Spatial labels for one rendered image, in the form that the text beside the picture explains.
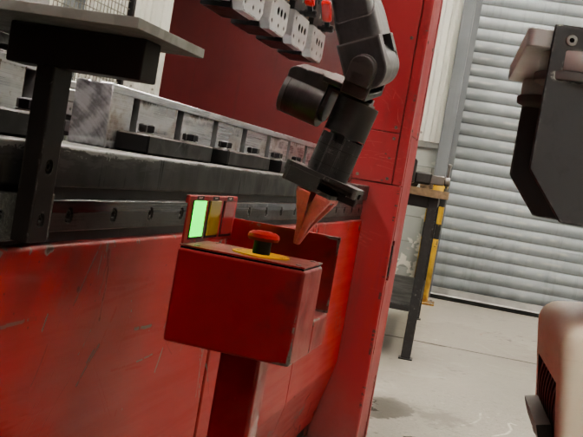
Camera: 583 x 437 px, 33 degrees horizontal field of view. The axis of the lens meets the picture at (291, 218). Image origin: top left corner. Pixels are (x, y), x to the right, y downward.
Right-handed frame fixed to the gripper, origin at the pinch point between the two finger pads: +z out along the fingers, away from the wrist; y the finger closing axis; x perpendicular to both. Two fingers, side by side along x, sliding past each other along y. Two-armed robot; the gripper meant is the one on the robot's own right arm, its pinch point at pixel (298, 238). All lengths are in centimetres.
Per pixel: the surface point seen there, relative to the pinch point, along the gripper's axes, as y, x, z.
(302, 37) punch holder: 39, -104, -32
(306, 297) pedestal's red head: -6.1, 11.7, 4.8
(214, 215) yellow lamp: 10.4, 5.2, 1.4
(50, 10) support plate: 20, 46, -14
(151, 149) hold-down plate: 27.9, -10.3, -1.4
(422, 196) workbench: 23, -382, -2
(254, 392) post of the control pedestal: -4.3, 7.5, 19.3
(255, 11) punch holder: 39, -63, -30
